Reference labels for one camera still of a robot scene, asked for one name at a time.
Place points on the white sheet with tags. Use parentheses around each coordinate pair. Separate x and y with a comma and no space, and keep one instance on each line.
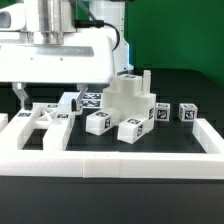
(89,100)

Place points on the white block at left edge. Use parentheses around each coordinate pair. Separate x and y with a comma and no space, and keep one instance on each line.
(3,120)

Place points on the white chair seat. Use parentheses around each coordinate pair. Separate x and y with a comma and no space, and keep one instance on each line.
(132,100)

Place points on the white U-shaped obstacle fence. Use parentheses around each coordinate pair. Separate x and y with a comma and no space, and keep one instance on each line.
(207,165)

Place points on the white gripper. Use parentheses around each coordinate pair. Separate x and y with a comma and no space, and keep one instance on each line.
(40,43)

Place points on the white chair back frame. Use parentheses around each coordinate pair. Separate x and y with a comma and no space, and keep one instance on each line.
(56,119)

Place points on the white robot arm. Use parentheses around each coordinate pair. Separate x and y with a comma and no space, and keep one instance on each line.
(100,14)

